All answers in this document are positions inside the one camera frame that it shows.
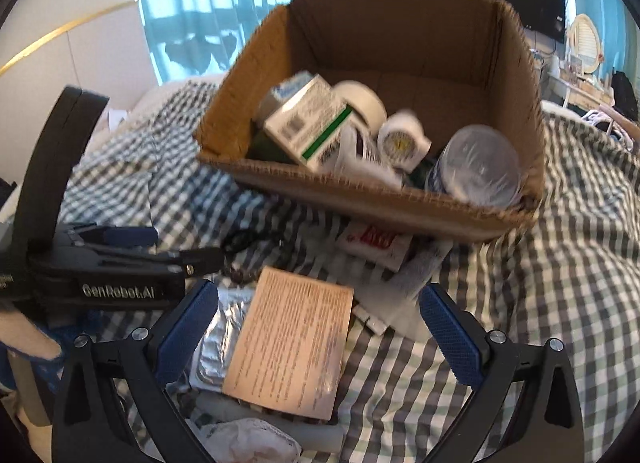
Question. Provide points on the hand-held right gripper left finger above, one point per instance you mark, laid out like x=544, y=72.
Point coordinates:
x=185, y=328

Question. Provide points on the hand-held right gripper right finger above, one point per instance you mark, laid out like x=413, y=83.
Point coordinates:
x=450, y=333

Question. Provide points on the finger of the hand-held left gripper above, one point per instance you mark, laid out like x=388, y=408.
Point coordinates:
x=127, y=235
x=205, y=258

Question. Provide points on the grey blurred sock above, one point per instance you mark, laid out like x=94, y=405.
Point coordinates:
x=405, y=288

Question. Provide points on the tan printed medicine box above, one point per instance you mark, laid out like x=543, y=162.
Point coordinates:
x=290, y=343

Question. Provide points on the green white medicine box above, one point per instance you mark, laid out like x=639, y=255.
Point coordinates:
x=305, y=128

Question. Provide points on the clear lidded plastic jar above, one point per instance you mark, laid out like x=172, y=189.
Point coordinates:
x=475, y=163

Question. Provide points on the blue white medicine box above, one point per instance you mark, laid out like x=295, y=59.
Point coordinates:
x=285, y=90

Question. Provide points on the white round plastic bottle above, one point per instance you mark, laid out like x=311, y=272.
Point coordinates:
x=402, y=143

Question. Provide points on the white tape roll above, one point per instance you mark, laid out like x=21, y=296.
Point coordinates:
x=365, y=103

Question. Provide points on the brown cardboard box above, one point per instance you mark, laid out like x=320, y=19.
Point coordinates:
x=400, y=33

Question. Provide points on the person's left hand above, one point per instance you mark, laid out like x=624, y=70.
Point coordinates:
x=25, y=338

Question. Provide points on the silver blister pack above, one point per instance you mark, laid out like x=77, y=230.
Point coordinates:
x=222, y=338

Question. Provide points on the checkered blanket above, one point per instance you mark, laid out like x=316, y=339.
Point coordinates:
x=550, y=293

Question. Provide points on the red white packet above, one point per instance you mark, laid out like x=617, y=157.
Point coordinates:
x=372, y=240

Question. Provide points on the hanging dark laundry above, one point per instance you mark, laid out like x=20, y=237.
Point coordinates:
x=192, y=50

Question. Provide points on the clothes on chair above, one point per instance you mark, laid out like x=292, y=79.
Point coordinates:
x=610, y=120

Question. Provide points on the white dressing desk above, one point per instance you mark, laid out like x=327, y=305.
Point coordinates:
x=580, y=88

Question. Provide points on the black bag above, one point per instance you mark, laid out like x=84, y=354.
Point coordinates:
x=625, y=93

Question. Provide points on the oval white mirror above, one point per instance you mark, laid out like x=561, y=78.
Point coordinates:
x=585, y=43

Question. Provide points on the black wall television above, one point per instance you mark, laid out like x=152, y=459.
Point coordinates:
x=525, y=0

